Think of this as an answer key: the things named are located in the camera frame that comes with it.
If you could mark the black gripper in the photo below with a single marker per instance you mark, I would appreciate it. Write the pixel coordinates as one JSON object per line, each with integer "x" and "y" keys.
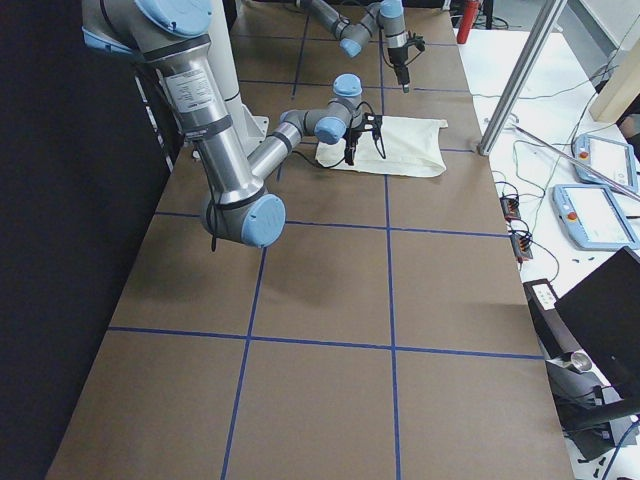
{"x": 351, "y": 137}
{"x": 398, "y": 58}

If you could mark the blue teach pendant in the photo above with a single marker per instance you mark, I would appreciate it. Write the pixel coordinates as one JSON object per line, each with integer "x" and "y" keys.
{"x": 592, "y": 218}
{"x": 613, "y": 159}

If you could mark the far orange connector board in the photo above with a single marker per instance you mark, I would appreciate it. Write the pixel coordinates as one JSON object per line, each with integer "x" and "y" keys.
{"x": 510, "y": 208}

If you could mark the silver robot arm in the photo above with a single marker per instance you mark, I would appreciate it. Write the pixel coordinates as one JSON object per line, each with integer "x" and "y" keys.
{"x": 385, "y": 18}
{"x": 172, "y": 38}

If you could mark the far blue teach pendant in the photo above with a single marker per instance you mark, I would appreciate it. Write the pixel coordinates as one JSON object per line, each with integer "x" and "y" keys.
{"x": 613, "y": 159}

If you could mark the aluminium frame post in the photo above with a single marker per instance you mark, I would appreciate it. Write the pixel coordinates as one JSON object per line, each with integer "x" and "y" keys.
{"x": 533, "y": 47}

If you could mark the cream long-sleeve cat shirt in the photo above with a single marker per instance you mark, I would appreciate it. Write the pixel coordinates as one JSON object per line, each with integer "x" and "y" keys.
{"x": 411, "y": 149}

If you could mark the wooden board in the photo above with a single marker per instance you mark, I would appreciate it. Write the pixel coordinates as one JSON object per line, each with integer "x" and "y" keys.
{"x": 620, "y": 91}

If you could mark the near blue teach pendant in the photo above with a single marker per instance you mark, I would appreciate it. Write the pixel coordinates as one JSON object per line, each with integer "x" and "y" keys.
{"x": 592, "y": 218}

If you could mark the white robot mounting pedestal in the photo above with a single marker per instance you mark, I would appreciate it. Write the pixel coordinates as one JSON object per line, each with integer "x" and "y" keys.
{"x": 251, "y": 130}

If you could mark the red fire extinguisher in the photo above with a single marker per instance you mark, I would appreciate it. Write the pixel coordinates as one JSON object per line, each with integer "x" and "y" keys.
{"x": 468, "y": 18}

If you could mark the silver round knob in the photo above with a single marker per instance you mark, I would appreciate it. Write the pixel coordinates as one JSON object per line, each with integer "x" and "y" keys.
{"x": 579, "y": 362}

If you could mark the black monitor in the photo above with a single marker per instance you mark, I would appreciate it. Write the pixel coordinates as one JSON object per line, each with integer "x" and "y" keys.
{"x": 602, "y": 313}

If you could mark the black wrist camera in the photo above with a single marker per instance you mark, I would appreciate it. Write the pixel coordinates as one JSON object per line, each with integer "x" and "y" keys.
{"x": 372, "y": 123}

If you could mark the black device with label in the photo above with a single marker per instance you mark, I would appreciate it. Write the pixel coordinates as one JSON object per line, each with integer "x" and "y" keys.
{"x": 554, "y": 335}

